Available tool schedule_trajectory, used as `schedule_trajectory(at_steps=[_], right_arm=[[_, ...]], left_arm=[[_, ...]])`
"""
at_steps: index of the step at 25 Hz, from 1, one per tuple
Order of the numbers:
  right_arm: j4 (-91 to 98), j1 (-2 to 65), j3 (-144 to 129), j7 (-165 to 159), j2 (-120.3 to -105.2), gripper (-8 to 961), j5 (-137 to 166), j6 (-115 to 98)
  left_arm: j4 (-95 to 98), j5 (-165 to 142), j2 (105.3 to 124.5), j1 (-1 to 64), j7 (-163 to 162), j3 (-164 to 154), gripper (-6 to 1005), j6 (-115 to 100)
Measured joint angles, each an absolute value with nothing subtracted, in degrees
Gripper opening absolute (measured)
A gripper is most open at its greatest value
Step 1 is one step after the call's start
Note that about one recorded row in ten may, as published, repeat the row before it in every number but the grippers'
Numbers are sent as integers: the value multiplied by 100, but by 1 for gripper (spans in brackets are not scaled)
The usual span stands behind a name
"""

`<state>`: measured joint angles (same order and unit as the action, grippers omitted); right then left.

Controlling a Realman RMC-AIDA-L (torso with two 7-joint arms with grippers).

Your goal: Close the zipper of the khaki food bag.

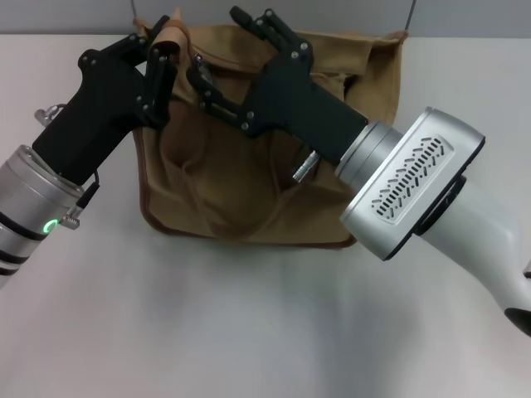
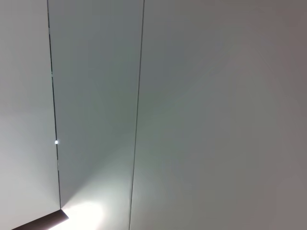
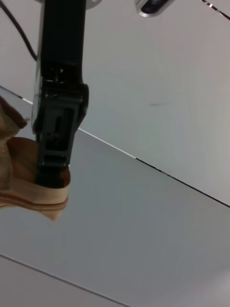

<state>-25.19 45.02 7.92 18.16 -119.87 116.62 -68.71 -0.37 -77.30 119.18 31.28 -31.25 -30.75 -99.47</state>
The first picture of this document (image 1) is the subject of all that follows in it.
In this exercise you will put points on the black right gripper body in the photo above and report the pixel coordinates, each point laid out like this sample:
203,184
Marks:
294,99

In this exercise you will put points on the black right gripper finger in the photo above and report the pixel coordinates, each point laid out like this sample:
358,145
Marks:
220,103
271,29

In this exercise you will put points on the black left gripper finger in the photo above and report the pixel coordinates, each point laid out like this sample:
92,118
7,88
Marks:
150,31
159,87

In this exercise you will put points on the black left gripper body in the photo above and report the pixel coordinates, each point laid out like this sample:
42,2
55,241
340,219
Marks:
99,99

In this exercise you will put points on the metal zipper pull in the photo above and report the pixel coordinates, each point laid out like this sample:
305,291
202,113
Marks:
203,70

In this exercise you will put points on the khaki canvas food bag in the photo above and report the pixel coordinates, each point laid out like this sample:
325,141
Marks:
232,182

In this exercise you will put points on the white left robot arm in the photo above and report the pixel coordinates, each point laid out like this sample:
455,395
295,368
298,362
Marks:
29,195

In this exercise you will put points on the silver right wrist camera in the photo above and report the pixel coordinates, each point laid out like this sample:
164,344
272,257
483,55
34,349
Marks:
415,178

